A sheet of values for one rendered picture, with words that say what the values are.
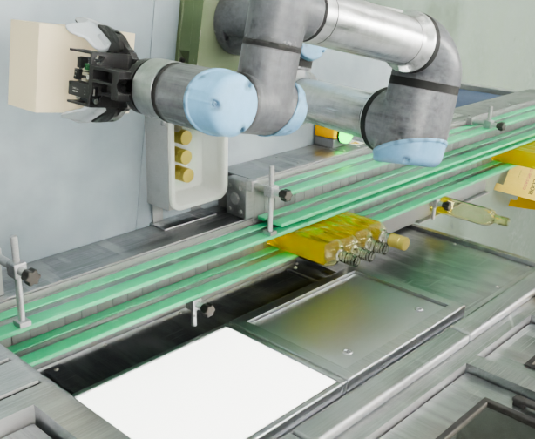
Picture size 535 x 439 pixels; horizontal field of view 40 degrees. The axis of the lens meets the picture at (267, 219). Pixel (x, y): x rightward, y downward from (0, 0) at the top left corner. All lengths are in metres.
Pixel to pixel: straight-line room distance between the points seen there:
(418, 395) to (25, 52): 0.97
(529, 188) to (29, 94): 4.26
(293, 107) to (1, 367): 0.47
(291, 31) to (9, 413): 0.54
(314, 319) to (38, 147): 0.72
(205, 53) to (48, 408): 1.03
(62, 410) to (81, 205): 0.87
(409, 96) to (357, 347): 0.62
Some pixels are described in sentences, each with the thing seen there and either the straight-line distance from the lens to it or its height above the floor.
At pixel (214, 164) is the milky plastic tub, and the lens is 1.76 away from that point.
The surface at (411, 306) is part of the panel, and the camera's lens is 1.82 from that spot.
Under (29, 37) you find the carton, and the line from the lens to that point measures 1.09.
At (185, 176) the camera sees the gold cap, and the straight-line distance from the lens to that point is 1.69.
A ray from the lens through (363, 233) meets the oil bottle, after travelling 1.82.
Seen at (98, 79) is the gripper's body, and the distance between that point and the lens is 0.98.
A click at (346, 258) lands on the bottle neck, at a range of 1.71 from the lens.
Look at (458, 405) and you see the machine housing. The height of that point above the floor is 1.49.
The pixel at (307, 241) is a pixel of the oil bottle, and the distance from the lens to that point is 1.76.
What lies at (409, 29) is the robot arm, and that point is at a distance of 1.14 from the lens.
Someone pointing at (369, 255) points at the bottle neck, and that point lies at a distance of 1.77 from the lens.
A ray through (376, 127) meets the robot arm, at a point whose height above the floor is 1.36.
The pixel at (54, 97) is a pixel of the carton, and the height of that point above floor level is 1.13.
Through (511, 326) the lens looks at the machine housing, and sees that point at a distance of 1.85.
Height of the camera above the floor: 2.04
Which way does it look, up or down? 39 degrees down
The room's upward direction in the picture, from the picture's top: 109 degrees clockwise
